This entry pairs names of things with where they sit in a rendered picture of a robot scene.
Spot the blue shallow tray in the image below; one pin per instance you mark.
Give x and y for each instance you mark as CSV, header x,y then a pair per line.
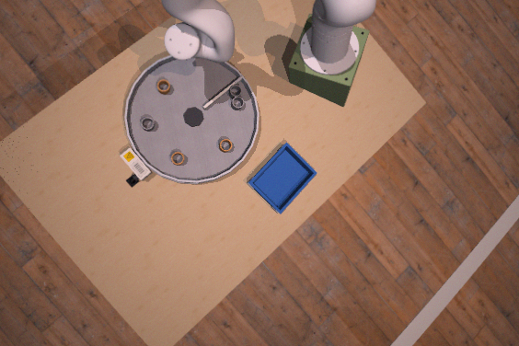
x,y
282,178

